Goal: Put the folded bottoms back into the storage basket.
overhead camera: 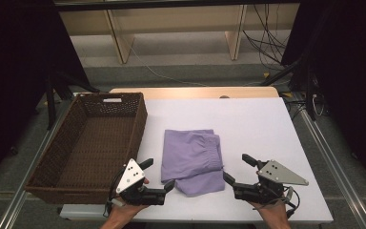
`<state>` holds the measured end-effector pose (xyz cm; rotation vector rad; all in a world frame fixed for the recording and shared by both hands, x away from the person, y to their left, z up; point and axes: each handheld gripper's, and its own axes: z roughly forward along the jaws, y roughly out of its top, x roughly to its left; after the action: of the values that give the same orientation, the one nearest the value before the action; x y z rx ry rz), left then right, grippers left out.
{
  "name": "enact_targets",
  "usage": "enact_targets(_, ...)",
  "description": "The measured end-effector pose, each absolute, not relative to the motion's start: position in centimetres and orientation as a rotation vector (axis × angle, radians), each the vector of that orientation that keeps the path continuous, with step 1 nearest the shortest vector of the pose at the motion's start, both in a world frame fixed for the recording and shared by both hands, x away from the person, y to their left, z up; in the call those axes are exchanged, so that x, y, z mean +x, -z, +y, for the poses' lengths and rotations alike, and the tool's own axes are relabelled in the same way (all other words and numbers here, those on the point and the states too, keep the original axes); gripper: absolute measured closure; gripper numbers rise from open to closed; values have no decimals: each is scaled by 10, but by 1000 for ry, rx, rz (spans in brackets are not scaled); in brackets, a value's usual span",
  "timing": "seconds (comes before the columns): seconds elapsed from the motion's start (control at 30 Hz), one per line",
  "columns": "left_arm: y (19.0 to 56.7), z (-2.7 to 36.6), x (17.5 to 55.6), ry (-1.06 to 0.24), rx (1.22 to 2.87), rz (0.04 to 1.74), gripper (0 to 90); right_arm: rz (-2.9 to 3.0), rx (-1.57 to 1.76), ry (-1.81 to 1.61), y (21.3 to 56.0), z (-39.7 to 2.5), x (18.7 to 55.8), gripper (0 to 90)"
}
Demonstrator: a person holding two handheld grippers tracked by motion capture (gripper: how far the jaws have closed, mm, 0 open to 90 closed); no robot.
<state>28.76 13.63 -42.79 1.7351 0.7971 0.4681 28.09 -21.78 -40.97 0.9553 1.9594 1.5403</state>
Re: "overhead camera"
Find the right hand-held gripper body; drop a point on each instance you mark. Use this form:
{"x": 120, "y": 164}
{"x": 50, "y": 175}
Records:
{"x": 279, "y": 175}

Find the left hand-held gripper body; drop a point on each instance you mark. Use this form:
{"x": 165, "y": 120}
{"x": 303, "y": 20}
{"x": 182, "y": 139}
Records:
{"x": 130, "y": 176}

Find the purple shorts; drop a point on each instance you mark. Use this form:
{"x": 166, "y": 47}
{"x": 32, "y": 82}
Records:
{"x": 187, "y": 152}

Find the brown woven basket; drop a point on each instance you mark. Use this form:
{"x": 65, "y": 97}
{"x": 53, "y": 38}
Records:
{"x": 98, "y": 143}

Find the person's left hand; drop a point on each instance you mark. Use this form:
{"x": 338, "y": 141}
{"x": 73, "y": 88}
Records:
{"x": 122, "y": 211}

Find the person's right hand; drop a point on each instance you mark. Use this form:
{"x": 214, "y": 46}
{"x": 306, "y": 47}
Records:
{"x": 274, "y": 213}

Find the white table mat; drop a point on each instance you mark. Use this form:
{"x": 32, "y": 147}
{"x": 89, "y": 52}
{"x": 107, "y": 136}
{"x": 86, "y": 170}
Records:
{"x": 254, "y": 127}

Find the black metal stand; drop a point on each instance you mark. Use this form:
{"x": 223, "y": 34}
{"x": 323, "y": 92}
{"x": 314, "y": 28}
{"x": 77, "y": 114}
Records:
{"x": 309, "y": 95}
{"x": 50, "y": 101}

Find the black curtain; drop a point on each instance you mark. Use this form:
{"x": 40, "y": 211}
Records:
{"x": 346, "y": 79}
{"x": 16, "y": 79}

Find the light wooden shelf unit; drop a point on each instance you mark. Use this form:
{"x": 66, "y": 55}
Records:
{"x": 178, "y": 19}

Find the aluminium rail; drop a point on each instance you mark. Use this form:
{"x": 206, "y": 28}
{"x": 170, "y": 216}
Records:
{"x": 333, "y": 162}
{"x": 35, "y": 159}

